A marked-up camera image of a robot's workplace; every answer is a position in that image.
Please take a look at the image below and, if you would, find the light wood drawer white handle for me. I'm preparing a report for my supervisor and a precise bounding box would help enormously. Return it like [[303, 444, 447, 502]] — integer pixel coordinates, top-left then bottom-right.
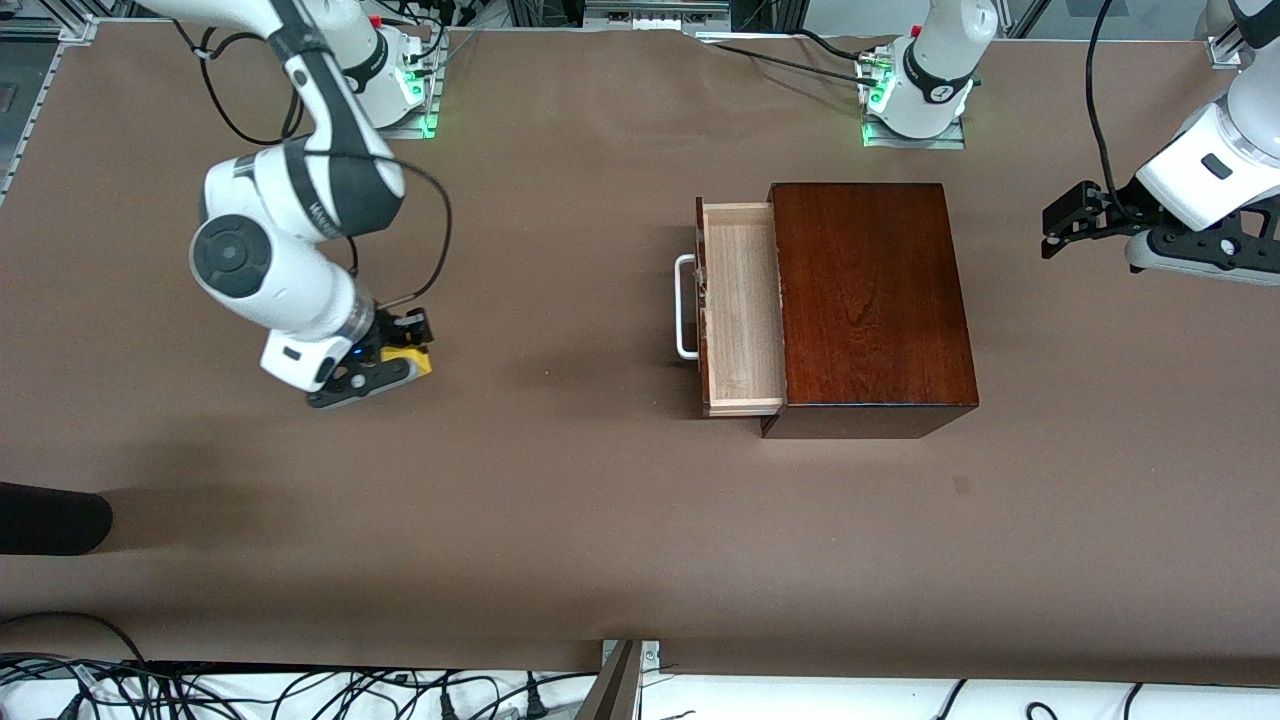
[[675, 197, 790, 419]]

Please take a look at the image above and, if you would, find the dark red wooden cabinet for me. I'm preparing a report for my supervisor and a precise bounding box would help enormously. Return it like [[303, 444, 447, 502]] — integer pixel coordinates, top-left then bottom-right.
[[762, 182, 980, 440]]

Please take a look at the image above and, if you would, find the black ribbed cylinder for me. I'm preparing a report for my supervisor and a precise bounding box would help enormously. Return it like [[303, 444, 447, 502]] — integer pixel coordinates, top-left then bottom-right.
[[0, 482, 114, 557]]

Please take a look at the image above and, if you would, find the grey equipment box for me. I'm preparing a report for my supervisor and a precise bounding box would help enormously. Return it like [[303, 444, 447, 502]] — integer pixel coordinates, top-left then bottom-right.
[[580, 0, 734, 32]]

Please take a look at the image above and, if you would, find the grey aluminium profile beam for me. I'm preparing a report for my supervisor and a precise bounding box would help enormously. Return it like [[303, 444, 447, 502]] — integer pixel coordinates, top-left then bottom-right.
[[575, 638, 662, 720]]

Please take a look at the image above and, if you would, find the aluminium left arm base plate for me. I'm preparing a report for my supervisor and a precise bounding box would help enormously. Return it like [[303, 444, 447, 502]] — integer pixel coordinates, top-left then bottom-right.
[[862, 118, 968, 151]]

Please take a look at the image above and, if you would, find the aluminium right arm base plate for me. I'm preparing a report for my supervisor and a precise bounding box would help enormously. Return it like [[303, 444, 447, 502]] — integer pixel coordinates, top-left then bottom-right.
[[378, 25, 448, 140]]

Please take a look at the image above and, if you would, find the short black base cable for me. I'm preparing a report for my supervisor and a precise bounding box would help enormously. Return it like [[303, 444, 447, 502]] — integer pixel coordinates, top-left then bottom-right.
[[793, 27, 867, 64]]

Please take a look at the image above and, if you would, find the black cable tangle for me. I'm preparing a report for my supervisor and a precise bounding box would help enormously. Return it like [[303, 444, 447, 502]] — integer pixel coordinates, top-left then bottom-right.
[[0, 655, 603, 720]]

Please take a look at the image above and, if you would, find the long black base cable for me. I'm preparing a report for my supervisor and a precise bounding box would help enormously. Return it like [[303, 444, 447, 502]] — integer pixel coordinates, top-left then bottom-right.
[[700, 40, 883, 91]]

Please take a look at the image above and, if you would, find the black cable loop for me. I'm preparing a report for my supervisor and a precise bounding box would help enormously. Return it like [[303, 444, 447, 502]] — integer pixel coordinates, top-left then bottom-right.
[[0, 610, 151, 669]]

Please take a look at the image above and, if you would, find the aluminium frame rail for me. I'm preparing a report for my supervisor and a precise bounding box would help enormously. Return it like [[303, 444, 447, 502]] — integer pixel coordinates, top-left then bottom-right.
[[0, 14, 99, 207]]

